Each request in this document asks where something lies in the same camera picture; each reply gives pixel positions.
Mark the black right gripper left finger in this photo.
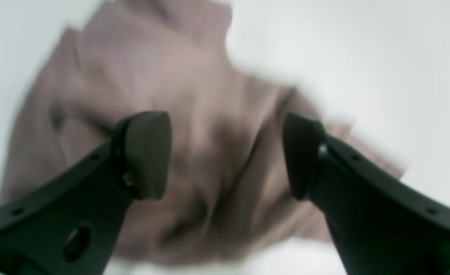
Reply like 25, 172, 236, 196
0, 111, 172, 275

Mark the mauve T-shirt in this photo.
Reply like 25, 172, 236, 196
0, 0, 407, 266

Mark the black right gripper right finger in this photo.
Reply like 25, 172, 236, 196
282, 113, 450, 275

